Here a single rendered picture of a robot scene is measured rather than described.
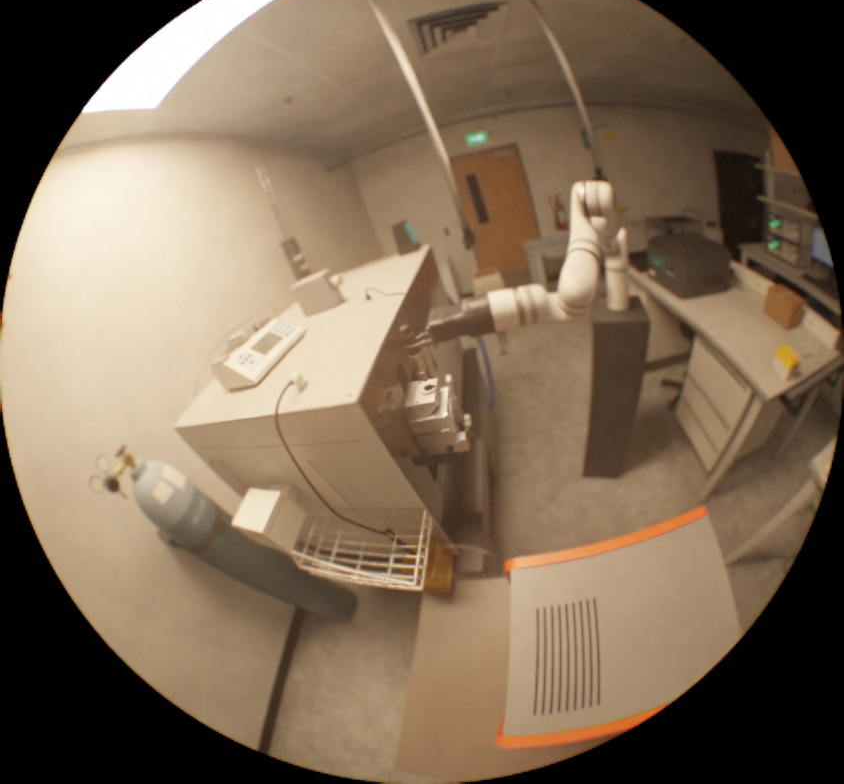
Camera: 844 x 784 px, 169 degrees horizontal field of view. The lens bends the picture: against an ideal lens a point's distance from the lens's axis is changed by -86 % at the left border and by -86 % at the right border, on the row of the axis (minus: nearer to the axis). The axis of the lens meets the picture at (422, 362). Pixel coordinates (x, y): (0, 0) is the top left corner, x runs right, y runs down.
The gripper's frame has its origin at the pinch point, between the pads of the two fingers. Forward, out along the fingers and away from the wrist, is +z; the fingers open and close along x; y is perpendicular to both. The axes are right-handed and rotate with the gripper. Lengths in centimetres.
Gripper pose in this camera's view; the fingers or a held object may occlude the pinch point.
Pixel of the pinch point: (406, 344)
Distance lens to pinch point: 58.2
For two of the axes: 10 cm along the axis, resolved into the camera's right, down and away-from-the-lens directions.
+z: -9.4, 2.0, 2.7
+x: -1.2, 5.6, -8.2
